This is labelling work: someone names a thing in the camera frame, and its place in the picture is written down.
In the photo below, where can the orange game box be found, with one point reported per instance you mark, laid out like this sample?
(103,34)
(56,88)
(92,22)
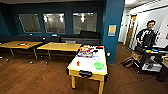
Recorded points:
(85,48)

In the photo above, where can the black cushion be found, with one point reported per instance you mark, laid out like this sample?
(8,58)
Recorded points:
(89,34)

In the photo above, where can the red bowl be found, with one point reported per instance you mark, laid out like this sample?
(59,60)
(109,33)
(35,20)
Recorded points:
(100,47)

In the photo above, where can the green bowl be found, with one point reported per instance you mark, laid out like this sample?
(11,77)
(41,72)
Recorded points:
(99,65)

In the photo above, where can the dark framed window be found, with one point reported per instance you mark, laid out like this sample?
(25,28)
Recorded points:
(30,22)
(54,22)
(85,22)

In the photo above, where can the long wooden table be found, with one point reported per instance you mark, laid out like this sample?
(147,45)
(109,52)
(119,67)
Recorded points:
(58,46)
(13,44)

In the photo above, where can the black bench sofa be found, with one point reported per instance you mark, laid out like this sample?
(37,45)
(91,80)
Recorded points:
(40,37)

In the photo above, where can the brown bag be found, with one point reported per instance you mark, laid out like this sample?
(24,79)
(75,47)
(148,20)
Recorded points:
(128,61)

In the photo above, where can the brown wooden door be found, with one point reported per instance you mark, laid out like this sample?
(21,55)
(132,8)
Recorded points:
(131,30)

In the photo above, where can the cardboard box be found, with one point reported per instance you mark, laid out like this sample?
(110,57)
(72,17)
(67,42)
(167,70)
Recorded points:
(136,56)

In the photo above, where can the small red white item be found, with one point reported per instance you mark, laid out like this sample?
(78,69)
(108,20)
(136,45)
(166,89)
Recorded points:
(22,44)

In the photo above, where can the person in dark shirt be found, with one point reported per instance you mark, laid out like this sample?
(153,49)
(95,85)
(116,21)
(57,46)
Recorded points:
(146,35)

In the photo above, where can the yellow green toy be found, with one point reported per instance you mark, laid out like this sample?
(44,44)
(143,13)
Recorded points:
(149,51)

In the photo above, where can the white wall outlet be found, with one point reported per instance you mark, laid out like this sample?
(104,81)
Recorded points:
(108,54)

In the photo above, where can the pale yellow wall sign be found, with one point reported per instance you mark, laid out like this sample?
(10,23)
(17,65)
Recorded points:
(112,30)

